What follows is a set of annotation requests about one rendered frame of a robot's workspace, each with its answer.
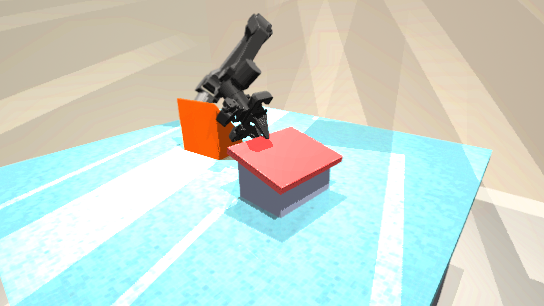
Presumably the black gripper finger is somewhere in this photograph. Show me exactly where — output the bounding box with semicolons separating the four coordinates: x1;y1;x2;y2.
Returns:
247;109;270;139
238;125;262;139

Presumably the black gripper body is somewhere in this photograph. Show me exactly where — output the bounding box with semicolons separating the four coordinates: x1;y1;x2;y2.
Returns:
229;91;273;142

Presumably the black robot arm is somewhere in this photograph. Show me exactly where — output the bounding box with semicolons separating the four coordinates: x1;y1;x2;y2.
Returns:
194;13;273;127

